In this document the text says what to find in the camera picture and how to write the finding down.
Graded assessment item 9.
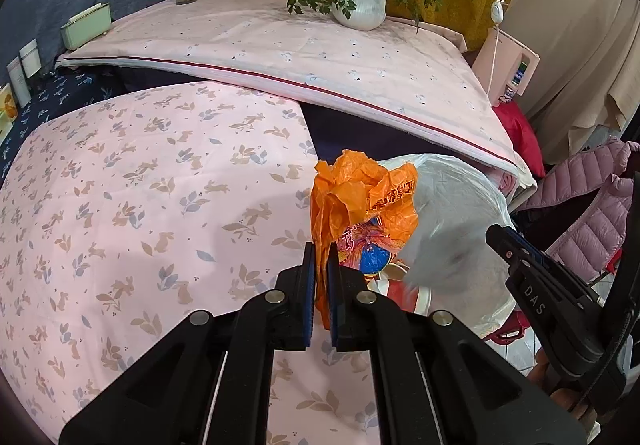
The white plastic bin bag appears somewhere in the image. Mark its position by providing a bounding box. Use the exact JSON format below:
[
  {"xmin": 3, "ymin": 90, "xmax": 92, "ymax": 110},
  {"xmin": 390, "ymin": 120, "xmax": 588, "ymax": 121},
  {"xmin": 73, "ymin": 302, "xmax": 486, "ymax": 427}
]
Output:
[{"xmin": 375, "ymin": 153, "xmax": 518, "ymax": 338}]

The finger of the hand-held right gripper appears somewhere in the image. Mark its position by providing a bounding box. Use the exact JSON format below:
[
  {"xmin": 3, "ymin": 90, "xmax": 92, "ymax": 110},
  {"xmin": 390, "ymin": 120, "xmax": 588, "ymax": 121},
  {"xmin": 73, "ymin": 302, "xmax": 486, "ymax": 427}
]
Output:
[{"xmin": 485, "ymin": 223, "xmax": 558, "ymax": 286}]

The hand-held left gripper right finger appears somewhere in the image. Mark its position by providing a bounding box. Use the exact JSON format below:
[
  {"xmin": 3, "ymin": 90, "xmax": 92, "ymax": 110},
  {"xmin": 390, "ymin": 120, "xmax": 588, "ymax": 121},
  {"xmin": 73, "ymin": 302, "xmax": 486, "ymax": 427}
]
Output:
[{"xmin": 327, "ymin": 245, "xmax": 588, "ymax": 445}]

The pale green tissue box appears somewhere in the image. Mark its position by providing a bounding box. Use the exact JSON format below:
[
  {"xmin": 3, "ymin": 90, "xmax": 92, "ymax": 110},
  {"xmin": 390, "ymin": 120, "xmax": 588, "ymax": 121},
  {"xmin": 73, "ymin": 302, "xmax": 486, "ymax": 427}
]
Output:
[{"xmin": 60, "ymin": 2, "xmax": 112, "ymax": 50}]

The pink quilted jacket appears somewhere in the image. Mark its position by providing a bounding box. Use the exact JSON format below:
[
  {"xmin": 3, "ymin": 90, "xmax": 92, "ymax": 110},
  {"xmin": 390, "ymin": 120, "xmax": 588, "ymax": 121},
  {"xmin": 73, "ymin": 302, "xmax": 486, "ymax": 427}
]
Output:
[{"xmin": 515, "ymin": 140, "xmax": 640, "ymax": 286}]

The person's right hand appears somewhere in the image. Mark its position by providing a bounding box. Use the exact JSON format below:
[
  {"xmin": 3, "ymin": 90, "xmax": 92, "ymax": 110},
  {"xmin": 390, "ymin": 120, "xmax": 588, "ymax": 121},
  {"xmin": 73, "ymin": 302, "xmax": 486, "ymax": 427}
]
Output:
[{"xmin": 537, "ymin": 355, "xmax": 601, "ymax": 443}]

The beige curtain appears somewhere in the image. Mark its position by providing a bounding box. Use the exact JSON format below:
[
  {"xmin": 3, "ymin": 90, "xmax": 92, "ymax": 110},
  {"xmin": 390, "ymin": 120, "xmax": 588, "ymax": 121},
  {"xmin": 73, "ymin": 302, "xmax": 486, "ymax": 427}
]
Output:
[{"xmin": 505, "ymin": 0, "xmax": 640, "ymax": 166}]

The white cup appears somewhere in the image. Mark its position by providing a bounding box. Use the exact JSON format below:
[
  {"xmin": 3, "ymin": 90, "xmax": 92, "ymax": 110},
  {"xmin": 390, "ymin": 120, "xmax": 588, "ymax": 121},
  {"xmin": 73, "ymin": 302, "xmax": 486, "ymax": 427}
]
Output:
[{"xmin": 19, "ymin": 39, "xmax": 42, "ymax": 80}]

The red and white container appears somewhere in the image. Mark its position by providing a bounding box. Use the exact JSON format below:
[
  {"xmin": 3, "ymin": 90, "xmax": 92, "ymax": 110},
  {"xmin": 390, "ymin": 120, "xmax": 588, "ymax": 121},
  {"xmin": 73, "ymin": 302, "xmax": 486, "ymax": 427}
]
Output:
[{"xmin": 370, "ymin": 265, "xmax": 426, "ymax": 314}]

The red cloth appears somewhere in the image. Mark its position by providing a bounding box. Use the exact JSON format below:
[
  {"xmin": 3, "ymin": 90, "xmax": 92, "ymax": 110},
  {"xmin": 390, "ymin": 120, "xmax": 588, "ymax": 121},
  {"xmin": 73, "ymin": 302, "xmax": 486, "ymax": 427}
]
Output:
[{"xmin": 492, "ymin": 101, "xmax": 547, "ymax": 178}]

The white cable with switch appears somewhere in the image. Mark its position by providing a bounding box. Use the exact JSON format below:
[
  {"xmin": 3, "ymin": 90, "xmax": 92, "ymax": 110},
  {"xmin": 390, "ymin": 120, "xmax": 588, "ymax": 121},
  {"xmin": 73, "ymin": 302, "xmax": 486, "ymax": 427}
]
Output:
[{"xmin": 489, "ymin": 0, "xmax": 511, "ymax": 106}]

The white tall bottle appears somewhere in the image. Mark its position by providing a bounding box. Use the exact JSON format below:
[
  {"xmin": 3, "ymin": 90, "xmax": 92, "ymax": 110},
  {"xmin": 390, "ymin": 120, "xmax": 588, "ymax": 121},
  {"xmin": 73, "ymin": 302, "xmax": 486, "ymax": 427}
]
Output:
[{"xmin": 6, "ymin": 57, "xmax": 32, "ymax": 108}]

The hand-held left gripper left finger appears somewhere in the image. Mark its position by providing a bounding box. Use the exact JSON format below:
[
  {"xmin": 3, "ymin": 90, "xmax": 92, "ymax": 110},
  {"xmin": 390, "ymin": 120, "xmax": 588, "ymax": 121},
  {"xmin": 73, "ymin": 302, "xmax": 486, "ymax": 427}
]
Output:
[{"xmin": 59, "ymin": 242, "xmax": 317, "ymax": 445}]

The red plastic item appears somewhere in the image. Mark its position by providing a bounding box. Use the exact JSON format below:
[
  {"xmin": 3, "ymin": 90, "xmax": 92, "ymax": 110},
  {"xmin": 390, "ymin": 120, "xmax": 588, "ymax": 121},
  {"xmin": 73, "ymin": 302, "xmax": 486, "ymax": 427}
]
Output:
[{"xmin": 482, "ymin": 312, "xmax": 531, "ymax": 346}]

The orange plastic bag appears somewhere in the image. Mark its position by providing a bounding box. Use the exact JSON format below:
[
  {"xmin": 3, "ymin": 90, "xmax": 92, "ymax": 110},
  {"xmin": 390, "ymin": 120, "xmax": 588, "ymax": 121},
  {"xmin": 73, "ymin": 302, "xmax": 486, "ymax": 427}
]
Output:
[{"xmin": 310, "ymin": 150, "xmax": 420, "ymax": 330}]

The pink cushion with red piping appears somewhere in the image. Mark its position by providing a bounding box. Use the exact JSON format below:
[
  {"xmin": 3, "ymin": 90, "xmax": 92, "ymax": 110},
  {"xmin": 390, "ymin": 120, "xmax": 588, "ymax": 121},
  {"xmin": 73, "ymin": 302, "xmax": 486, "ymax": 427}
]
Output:
[{"xmin": 55, "ymin": 0, "xmax": 538, "ymax": 188}]

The pink device with small screen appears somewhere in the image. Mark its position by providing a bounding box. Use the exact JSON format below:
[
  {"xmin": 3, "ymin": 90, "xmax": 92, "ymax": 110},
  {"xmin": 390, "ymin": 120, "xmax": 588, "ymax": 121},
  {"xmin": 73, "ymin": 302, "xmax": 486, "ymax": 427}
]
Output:
[{"xmin": 471, "ymin": 27, "xmax": 542, "ymax": 106}]

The cream jar with orange print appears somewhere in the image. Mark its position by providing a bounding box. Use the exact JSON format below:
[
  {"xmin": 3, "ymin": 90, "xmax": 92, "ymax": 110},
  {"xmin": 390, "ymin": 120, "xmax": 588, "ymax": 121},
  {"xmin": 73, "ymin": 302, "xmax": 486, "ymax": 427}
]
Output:
[{"xmin": 0, "ymin": 84, "xmax": 20, "ymax": 120}]

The pink rabbit print tablecloth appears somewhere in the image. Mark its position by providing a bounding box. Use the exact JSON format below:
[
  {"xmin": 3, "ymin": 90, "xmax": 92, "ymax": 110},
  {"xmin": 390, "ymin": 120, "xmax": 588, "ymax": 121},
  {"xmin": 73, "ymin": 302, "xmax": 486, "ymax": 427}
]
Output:
[{"xmin": 0, "ymin": 81, "xmax": 416, "ymax": 445}]

